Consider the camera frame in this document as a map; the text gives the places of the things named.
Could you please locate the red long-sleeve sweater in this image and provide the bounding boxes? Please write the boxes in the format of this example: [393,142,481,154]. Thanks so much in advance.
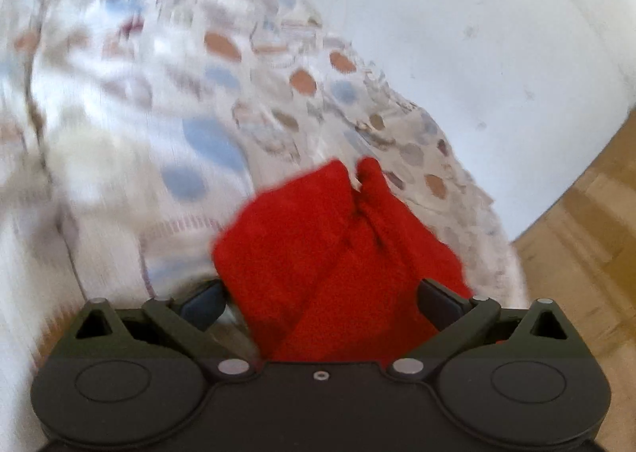
[211,158,471,366]

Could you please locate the plywood wardrobe panel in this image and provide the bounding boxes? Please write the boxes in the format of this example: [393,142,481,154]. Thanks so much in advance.
[515,117,635,451]

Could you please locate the patterned white quilt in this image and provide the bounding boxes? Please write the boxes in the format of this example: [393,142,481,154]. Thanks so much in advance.
[1,0,527,451]

